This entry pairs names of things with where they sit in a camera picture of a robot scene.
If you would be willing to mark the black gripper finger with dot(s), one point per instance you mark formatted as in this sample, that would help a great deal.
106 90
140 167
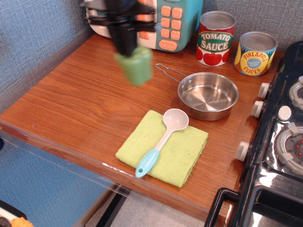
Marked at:
130 41
115 34

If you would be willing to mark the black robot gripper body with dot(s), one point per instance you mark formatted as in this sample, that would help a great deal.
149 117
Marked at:
120 12

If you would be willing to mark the green toy bell pepper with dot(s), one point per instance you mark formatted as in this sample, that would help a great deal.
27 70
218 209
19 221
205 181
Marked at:
137 67

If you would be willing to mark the stainless steel pot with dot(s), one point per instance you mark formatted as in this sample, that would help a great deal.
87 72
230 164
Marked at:
204 96

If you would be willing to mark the toy microwave oven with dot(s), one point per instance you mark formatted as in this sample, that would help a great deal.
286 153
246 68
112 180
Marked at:
177 21

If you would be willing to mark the tomato sauce can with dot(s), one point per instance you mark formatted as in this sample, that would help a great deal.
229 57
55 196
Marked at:
215 35

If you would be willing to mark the green folded cloth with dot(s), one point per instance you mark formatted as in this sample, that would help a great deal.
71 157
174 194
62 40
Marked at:
178 156

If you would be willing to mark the pineapple slices can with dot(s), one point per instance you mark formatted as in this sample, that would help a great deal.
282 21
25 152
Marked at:
255 53

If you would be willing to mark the white stove knob upper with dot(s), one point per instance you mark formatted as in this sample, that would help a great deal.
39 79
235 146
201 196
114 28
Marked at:
263 90

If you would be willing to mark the white stove knob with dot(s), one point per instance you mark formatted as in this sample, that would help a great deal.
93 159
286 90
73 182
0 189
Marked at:
242 151
257 107
263 90

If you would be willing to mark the white stove knob middle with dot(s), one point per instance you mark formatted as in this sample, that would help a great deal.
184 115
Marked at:
257 107

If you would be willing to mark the white stove knob lower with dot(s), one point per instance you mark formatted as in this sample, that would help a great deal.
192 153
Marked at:
242 151

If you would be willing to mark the black toy stove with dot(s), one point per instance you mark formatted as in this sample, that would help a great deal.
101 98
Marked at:
271 191

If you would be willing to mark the orange fuzzy object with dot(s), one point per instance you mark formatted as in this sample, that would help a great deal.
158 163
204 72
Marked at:
16 222

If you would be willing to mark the white spoon with blue handle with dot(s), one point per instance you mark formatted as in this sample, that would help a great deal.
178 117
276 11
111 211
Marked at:
174 120

